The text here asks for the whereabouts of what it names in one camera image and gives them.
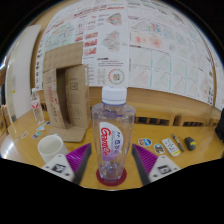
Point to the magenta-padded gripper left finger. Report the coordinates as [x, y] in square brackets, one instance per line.
[58, 166]

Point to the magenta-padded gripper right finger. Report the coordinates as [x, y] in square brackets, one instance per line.
[164, 168]

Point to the clear plastic water bottle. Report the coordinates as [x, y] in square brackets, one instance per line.
[112, 133]

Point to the round dark-rimmed sticker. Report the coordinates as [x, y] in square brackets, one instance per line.
[159, 148]

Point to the white cup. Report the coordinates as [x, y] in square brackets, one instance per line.
[50, 146]

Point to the white remote control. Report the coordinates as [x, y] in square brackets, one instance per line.
[171, 147]

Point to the dark pen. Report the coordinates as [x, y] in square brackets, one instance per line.
[178, 142]

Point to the round blue white sticker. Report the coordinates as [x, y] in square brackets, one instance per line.
[144, 142]

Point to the small black oval device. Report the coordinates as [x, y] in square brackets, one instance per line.
[190, 143]

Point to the rectangular blue red sticker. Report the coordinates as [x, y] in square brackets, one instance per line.
[36, 135]

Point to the flat round red coaster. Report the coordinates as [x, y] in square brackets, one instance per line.
[100, 180]

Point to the small pale sticker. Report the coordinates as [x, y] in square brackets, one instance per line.
[24, 134]

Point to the small red-labelled clear bottle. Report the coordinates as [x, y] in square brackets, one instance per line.
[37, 108]

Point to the black bag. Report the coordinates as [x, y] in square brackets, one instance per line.
[220, 130]

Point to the open brown cardboard box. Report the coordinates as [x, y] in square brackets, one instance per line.
[76, 96]

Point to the wooden slatted wall ledge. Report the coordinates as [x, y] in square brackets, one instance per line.
[160, 118]

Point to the wall poster display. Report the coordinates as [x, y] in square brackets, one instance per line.
[150, 50]

